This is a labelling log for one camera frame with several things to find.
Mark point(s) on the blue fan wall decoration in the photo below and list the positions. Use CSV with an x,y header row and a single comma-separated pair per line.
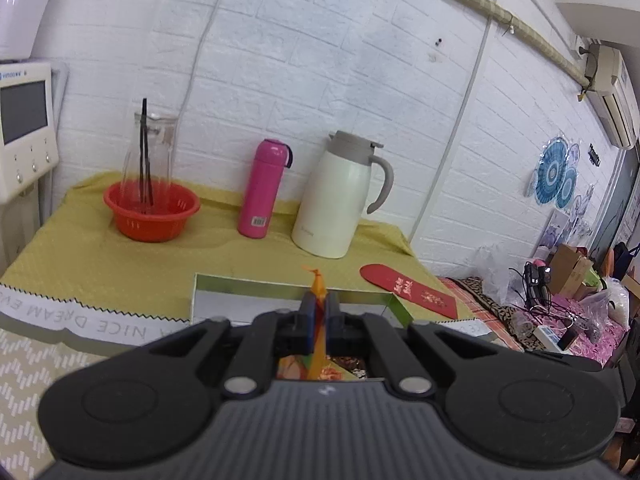
x,y
552,172

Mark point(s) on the red envelope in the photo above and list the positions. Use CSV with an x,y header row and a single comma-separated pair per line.
x,y
410,290

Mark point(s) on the glass carafe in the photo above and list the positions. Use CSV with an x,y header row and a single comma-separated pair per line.
x,y
157,160

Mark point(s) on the black chopsticks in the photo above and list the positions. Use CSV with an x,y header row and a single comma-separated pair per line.
x,y
146,160

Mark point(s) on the green cardboard box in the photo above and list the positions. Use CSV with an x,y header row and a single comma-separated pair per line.
x,y
225,300

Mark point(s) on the wrapped ceiling pipe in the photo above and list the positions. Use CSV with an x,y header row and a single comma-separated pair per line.
x,y
500,7

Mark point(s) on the white wall conduit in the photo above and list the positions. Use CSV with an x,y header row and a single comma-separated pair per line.
x,y
465,100

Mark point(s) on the white power strip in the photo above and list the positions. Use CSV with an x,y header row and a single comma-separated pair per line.
x,y
552,337

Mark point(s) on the air conditioner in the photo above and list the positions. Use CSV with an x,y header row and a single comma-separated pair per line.
x,y
612,95

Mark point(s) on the dark red snack packet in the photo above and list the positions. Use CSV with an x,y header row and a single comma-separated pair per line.
x,y
350,364

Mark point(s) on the white water purifier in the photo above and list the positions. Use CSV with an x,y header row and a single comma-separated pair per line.
x,y
20,5

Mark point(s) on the pink thermos bottle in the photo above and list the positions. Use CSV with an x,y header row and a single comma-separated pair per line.
x,y
260,190

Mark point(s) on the red plastic basket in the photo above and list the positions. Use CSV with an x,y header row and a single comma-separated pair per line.
x,y
150,220

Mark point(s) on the orange snack packet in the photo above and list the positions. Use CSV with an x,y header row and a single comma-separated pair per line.
x,y
320,290

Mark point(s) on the white water dispenser with screen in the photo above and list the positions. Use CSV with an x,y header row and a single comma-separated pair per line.
x,y
25,120

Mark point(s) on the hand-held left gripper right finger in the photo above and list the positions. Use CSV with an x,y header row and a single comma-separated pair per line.
x,y
334,320

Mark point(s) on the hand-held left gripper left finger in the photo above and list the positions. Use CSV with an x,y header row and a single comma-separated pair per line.
x,y
310,320

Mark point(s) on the yellow-green cloth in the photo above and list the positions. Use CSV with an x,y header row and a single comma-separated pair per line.
x,y
125,265

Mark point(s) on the clear plastic bag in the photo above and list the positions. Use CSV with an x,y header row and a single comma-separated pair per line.
x,y
492,272

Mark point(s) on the cream thermos jug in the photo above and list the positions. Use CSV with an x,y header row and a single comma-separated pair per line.
x,y
330,200

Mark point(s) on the patterned green tablecloth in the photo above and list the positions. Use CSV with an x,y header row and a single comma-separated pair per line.
x,y
40,360

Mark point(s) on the red plaid cloth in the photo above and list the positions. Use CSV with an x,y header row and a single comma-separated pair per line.
x,y
480,305

